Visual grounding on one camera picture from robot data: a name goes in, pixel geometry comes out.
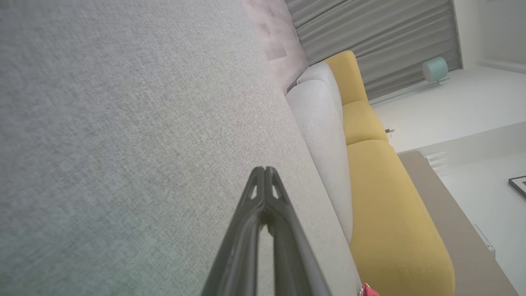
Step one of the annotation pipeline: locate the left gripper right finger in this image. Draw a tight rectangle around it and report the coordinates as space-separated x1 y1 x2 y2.
263 166 331 296

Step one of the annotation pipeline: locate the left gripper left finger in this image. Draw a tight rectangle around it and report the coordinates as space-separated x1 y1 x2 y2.
201 166 268 296

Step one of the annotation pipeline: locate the plain red garment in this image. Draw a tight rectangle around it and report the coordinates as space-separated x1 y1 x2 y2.
357 283 381 296

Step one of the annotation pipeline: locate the large yellow sofa back cushion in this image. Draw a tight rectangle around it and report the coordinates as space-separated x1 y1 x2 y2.
347 140 456 296

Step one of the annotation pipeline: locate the small yellow sofa back cushion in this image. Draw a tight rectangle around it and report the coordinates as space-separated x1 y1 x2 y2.
342 101 389 145

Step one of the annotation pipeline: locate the beige low partition panel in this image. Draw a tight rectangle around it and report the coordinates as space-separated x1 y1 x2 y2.
398 150 520 296

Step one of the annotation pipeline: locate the large grey sofa seat cushion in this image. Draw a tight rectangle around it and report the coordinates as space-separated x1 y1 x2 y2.
0 0 362 296

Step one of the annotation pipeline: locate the yellow sofa armrest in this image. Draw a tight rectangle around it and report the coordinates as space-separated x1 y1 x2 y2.
324 50 369 106

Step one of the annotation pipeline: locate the mint green round lamp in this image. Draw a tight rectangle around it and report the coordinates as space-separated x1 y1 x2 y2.
422 56 450 86

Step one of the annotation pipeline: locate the black framed picture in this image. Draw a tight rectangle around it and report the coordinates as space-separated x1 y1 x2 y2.
508 176 526 200

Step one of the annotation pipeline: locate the grey pleated curtain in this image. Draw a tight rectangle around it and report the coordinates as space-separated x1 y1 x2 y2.
286 0 463 101

